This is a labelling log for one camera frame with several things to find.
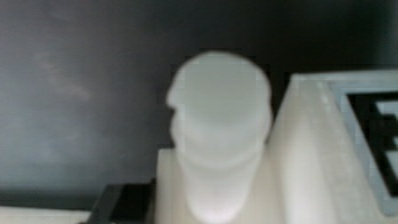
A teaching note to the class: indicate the white U-shaped fence frame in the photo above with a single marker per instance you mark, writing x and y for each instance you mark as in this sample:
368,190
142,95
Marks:
41,216

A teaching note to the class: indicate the small white chair part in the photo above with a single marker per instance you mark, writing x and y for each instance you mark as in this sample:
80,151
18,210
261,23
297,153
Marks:
215,187

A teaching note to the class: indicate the white chair leg block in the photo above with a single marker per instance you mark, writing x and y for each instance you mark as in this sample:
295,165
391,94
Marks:
334,148

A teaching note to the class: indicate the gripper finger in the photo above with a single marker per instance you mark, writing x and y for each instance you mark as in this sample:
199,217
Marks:
124,204

